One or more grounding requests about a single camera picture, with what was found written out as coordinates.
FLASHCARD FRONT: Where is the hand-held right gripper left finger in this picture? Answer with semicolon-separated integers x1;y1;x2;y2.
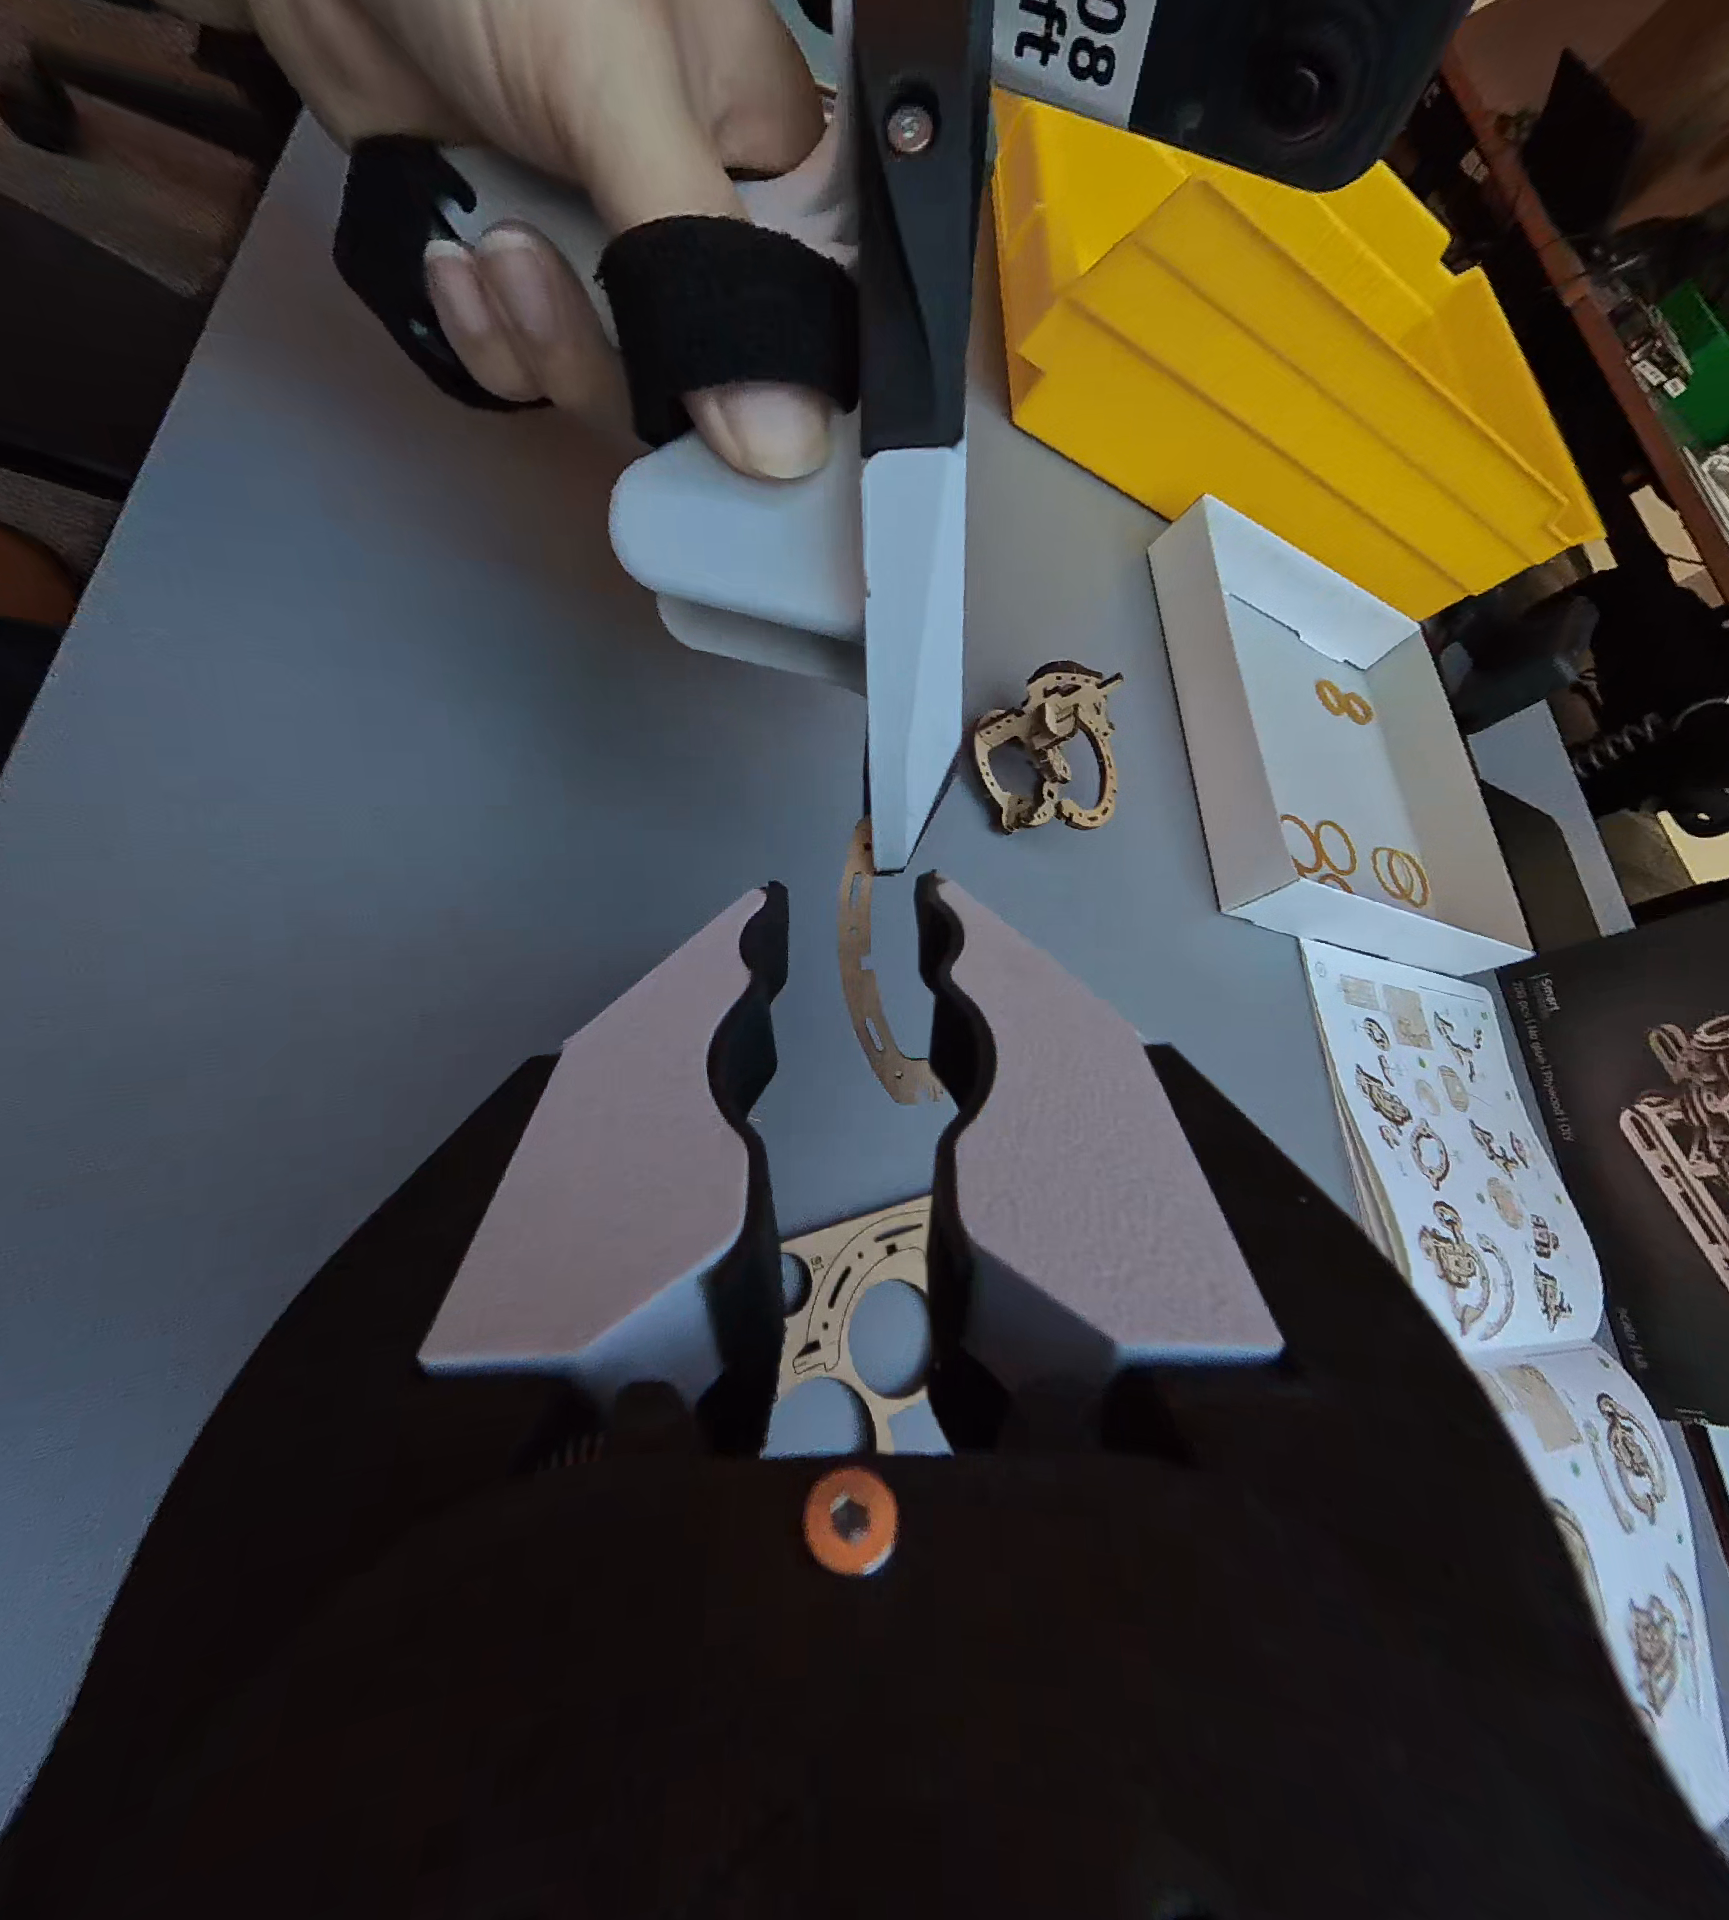
418;882;791;1457

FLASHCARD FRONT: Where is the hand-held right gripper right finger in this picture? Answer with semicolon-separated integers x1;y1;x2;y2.
912;869;1288;1453

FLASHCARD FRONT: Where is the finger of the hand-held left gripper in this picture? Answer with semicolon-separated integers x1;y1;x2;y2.
859;438;974;875

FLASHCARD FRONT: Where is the curved slotted wooden part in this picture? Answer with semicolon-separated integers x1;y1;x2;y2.
834;813;957;1108

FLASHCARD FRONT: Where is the wooden model assembly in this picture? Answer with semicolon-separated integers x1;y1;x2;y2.
972;655;1126;837

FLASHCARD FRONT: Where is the black model kit box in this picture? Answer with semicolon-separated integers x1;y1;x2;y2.
1491;895;1729;1429

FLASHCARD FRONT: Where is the person's left hand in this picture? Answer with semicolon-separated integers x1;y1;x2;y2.
246;0;828;485

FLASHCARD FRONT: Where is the laser-cut plywood sheet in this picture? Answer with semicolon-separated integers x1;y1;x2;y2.
770;1196;944;1459

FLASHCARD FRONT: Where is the stack of yellow storage bins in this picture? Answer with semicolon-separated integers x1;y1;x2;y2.
989;82;1610;619

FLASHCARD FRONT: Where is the white cardboard box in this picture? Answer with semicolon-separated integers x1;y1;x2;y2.
1146;492;1538;980

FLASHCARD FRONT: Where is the instruction booklet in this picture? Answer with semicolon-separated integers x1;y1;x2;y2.
1298;935;1729;1836

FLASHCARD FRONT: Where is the group of wooden rings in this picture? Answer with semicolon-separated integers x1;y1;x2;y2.
1276;674;1437;911

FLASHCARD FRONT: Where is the wooden storage shelf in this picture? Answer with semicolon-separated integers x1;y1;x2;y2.
1405;0;1729;841

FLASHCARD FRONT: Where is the green plastic crate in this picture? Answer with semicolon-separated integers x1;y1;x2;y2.
1657;282;1729;450

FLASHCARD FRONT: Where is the brown wooden furniture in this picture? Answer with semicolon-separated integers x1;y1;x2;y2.
0;0;301;302

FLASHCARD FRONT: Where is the coiled black cable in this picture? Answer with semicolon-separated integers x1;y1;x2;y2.
1569;696;1729;781

